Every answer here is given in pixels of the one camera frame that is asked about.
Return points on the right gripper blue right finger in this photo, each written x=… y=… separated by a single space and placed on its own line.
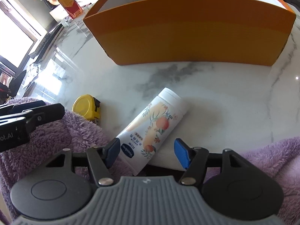
x=183 y=153

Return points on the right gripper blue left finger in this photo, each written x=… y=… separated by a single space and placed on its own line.
x=111 y=152

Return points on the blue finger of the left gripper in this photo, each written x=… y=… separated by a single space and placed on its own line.
x=44 y=114
x=18 y=108

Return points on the white Vaseline lotion tube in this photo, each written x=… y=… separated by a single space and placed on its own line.
x=142 y=138

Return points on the yellow tape measure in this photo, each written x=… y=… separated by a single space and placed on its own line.
x=88 y=107

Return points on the black keyboard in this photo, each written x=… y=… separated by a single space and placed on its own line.
x=38 y=55

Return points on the purple fluffy blanket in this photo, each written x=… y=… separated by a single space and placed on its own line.
x=59 y=177

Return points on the red yellow carton box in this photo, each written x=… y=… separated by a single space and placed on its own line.
x=72 y=7

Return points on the large orange cardboard box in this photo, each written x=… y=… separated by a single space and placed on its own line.
x=145 y=31

